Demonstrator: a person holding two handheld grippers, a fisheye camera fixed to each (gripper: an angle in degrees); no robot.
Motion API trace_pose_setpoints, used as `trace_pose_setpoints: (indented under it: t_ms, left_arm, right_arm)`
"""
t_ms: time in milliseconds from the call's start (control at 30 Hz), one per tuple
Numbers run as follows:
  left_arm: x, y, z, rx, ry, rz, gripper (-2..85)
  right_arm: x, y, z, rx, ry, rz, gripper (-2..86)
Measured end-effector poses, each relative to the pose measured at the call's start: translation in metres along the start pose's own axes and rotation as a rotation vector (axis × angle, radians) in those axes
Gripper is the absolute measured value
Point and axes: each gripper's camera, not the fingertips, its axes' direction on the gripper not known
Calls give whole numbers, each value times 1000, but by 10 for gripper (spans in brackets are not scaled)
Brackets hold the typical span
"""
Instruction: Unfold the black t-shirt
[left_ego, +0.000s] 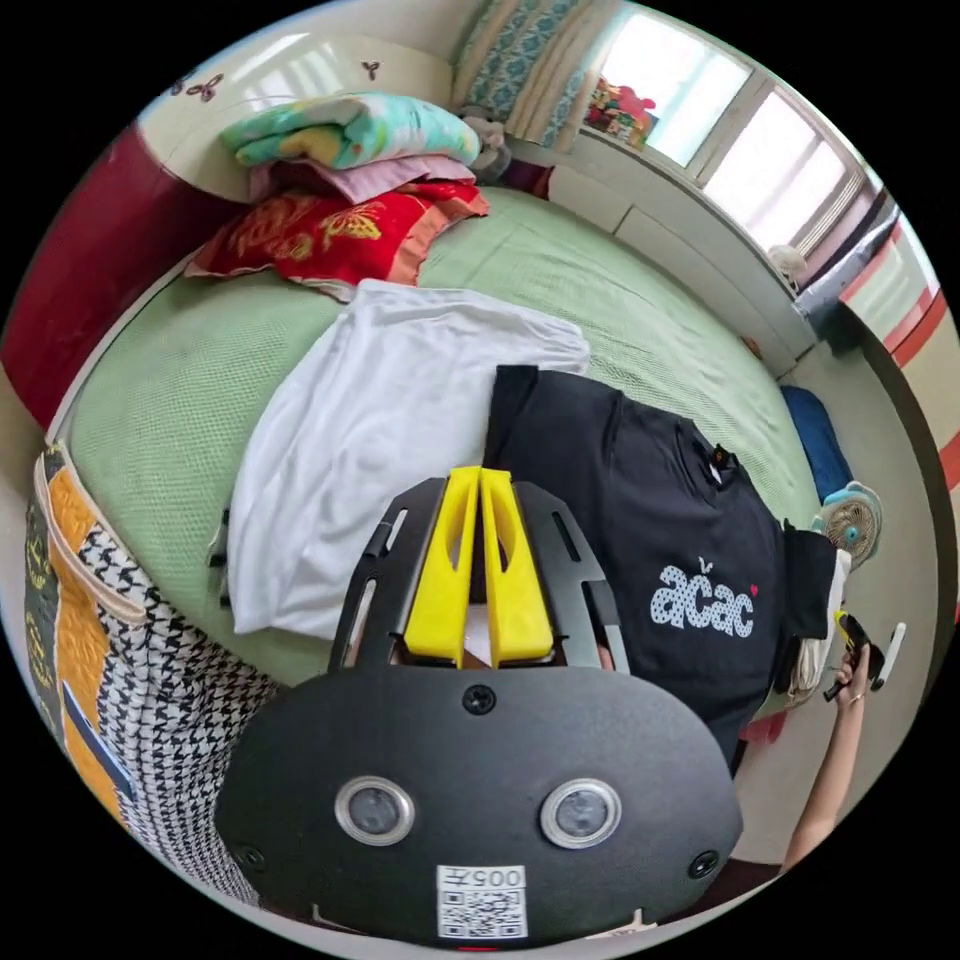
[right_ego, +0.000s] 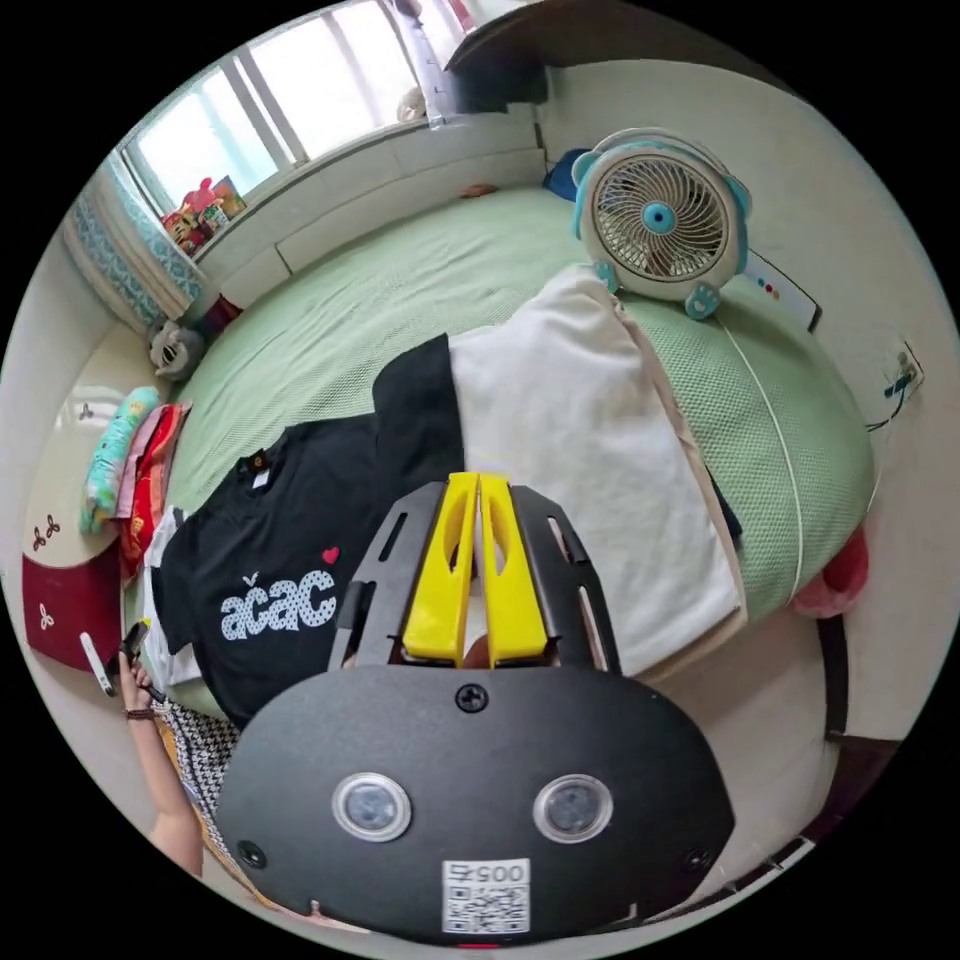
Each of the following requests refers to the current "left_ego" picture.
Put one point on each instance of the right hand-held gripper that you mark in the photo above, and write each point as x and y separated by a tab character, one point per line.
855	637

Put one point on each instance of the folded teal floral blanket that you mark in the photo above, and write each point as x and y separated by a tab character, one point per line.
360	127

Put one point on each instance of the white garment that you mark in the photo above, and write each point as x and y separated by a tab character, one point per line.
375	450

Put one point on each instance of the person's right forearm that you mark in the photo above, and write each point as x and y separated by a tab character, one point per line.
821	787

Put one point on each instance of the teal patterned curtain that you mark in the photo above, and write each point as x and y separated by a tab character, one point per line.
517	64

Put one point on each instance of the red pillow with gold print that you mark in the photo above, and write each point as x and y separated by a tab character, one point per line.
330	232

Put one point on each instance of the houndstooth and orange quilt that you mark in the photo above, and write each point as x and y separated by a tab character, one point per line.
127	637

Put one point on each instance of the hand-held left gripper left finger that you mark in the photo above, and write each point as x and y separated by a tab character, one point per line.
442	577

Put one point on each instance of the grey stuffed toy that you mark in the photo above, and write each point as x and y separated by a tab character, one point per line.
491	142

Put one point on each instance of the person's right hand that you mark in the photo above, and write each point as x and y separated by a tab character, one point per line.
855	675

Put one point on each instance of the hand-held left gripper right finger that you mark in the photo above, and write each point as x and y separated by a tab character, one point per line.
516	585

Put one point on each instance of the small teal fan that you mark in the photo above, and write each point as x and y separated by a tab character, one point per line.
851	525

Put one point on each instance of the blue bag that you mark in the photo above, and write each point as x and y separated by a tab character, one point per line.
817	442

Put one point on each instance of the window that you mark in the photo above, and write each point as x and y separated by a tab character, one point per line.
757	142

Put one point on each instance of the folded pink blanket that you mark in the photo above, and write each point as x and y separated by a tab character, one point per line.
390	176

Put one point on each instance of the bed with green mat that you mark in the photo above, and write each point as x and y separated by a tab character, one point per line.
570	285

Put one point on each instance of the black t-shirt with white print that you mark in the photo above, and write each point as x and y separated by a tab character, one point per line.
675	525

